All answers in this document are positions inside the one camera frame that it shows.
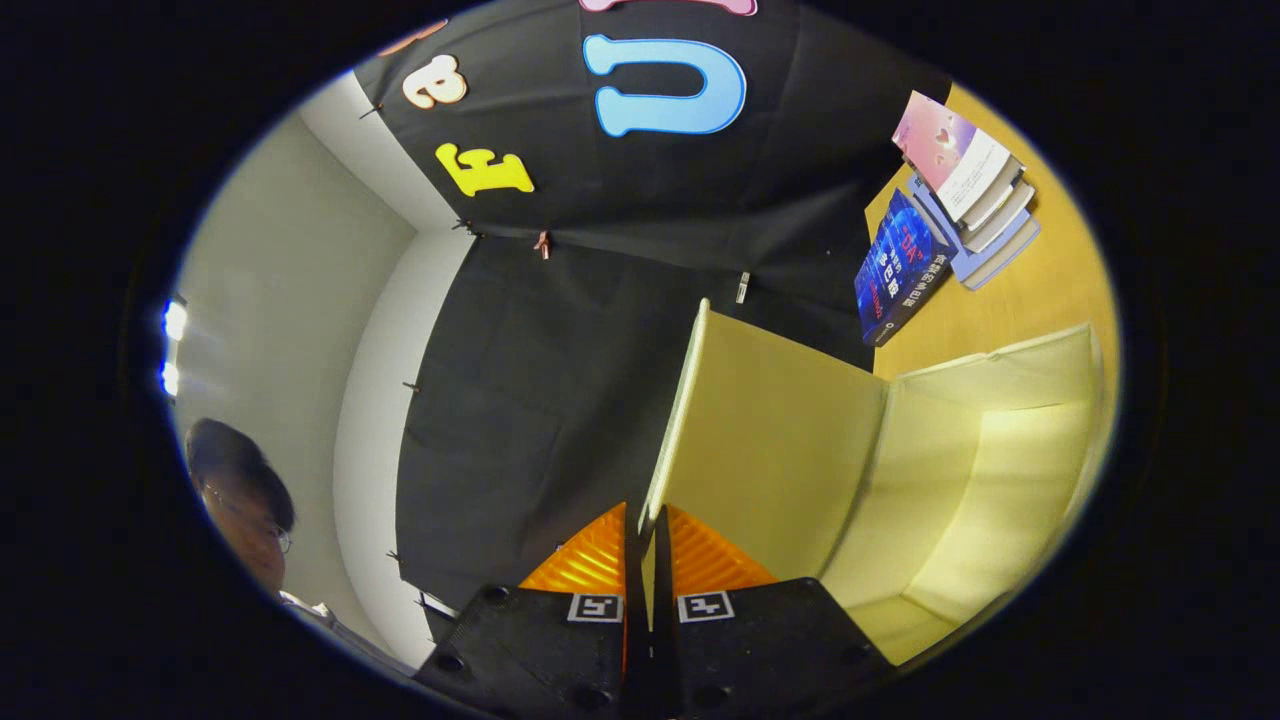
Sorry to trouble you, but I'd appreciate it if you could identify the dark blue book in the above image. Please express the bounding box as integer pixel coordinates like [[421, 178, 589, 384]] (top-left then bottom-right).
[[853, 187, 956, 348]]

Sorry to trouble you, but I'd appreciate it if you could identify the person's head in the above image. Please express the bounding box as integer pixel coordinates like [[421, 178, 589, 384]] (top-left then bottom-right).
[[183, 417, 298, 598]]

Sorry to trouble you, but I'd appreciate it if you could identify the pale green storage box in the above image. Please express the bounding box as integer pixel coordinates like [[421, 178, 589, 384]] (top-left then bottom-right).
[[640, 298, 1109, 668]]

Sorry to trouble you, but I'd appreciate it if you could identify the black backdrop cloth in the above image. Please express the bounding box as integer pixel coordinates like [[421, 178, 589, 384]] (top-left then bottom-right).
[[352, 0, 956, 641]]

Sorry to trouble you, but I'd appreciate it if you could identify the grey book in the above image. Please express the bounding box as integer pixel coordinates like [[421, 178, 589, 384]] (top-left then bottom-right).
[[960, 155, 1036, 253]]

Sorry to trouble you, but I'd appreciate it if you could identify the pink cover book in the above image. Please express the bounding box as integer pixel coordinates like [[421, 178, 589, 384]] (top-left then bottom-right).
[[891, 90, 1013, 223]]

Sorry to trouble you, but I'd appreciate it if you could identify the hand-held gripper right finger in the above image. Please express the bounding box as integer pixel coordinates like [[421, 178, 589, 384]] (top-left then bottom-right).
[[653, 503, 896, 720]]

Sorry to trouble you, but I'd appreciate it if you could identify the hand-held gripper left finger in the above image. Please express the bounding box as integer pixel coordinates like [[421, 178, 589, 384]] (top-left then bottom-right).
[[413, 500, 643, 720]]

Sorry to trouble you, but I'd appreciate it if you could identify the light blue book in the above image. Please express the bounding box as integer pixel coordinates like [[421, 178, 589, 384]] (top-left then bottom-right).
[[908, 175, 1042, 292]]

